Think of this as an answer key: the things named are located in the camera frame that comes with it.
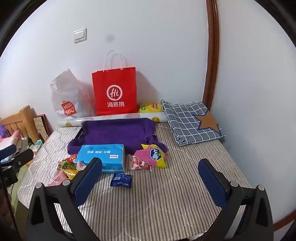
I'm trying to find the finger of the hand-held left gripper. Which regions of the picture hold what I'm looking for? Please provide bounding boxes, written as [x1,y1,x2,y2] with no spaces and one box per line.
[0,145,17,160]
[8,149,34,168]

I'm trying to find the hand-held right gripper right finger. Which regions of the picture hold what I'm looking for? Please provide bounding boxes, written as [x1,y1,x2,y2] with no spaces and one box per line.
[198,159,274,241]

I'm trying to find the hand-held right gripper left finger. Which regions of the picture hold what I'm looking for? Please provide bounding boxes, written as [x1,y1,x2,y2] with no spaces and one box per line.
[26,157,102,241]

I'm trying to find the green snack packet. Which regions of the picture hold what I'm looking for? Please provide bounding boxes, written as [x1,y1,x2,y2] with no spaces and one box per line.
[58,160,75,171]

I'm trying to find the small dark blue packet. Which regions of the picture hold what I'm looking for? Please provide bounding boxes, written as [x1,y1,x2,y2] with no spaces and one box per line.
[110,173,132,188]

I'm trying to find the white strawberry print packet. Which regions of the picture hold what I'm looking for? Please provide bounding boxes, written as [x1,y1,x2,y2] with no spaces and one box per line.
[128,155,152,171]

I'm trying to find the purple cloth tray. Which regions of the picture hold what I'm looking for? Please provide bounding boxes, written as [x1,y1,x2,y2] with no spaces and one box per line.
[68,118,169,155]

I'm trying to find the pink and yellow snack packet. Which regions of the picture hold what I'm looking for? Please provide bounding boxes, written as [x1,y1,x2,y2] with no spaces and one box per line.
[134,144,169,168]

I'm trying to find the pink plush toy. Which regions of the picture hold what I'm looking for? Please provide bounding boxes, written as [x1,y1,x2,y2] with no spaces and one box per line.
[0,130,23,149]

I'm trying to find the wooden headboard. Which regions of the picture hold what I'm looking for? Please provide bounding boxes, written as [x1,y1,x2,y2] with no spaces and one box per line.
[0,105,41,145]

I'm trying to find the blue tissue pack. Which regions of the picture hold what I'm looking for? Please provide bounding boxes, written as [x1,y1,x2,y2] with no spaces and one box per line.
[75,144,126,174]

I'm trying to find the grey striped bed sheet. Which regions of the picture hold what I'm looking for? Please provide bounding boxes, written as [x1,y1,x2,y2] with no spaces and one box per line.
[17,122,252,240]

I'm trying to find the rolled fruit print mat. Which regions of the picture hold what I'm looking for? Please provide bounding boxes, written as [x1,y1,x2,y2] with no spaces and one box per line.
[58,111,168,128]

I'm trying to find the grey checked cloth star patch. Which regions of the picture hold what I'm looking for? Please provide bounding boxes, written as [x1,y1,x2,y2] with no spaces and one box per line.
[161,100,226,146]

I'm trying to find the white plastic bag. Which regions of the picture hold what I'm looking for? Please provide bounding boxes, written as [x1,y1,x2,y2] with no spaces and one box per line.
[48,68,95,120]

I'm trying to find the yellow snack bag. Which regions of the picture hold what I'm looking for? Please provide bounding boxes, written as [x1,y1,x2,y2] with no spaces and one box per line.
[138,103,163,113]

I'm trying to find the red paper bag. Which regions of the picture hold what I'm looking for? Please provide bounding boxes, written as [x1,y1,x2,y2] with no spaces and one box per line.
[92,49,137,116]

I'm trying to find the brown wooden door trim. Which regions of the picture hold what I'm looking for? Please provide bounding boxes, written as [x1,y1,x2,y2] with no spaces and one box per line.
[202,0,220,109]

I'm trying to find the patterned picture frame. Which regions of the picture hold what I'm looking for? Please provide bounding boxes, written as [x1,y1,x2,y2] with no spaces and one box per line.
[33,114,50,142]

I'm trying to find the white wall switch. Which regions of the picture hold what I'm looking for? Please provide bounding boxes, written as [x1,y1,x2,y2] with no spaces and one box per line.
[73,28,88,44]

